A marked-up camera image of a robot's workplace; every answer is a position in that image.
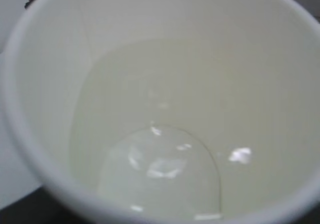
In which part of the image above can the white paper coffee cup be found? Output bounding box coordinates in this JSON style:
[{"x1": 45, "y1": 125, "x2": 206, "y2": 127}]
[{"x1": 0, "y1": 0, "x2": 320, "y2": 224}]

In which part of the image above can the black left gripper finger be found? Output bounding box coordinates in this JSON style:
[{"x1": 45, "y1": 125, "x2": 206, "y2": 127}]
[{"x1": 0, "y1": 188, "x2": 87, "y2": 224}]

